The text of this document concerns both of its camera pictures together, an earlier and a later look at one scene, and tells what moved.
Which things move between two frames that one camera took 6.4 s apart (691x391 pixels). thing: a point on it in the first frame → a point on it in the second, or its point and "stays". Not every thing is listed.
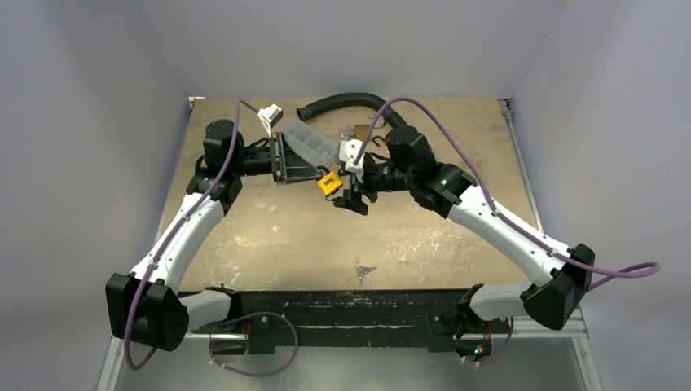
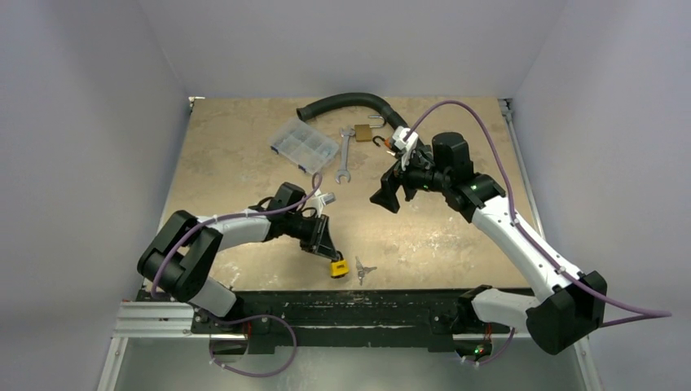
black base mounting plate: [353, 320] stays
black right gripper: [361, 183] → [399, 182]
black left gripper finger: [295, 168] → [323, 243]
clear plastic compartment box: [314, 143] stays
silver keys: [363, 270] stays
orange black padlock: [376, 143] stays
